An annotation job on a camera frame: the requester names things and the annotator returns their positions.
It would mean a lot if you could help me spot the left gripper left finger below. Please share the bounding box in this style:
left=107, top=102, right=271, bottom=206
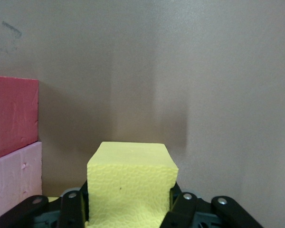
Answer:
left=0, top=180, right=90, bottom=228

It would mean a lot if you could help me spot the red foam cube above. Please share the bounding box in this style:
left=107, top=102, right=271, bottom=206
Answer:
left=0, top=75, right=40, bottom=162

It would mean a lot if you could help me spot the pink foam cube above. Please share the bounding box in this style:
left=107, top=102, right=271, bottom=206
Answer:
left=0, top=142, right=43, bottom=223

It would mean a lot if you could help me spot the brown table cover mat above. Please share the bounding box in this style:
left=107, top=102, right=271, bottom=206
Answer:
left=0, top=0, right=285, bottom=228

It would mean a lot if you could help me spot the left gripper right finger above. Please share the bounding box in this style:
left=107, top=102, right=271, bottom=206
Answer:
left=157, top=181, right=262, bottom=228

